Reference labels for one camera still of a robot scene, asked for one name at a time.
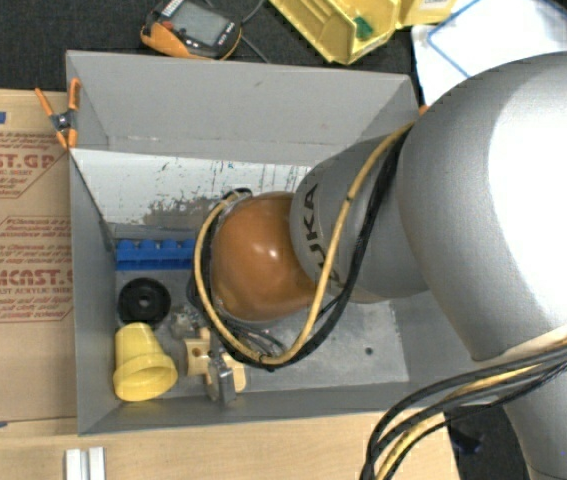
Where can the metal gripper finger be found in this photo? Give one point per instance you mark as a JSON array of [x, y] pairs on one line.
[[227, 383], [183, 322]]

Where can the yellow plastic cup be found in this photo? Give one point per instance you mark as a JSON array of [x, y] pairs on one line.
[[138, 353]]

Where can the blue toy brick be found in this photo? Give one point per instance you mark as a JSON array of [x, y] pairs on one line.
[[155, 257]]

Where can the brown cardboard board red print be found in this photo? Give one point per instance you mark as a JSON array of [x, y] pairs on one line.
[[23, 358]]

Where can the grey metal bin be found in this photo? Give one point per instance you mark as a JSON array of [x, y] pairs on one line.
[[243, 103]]

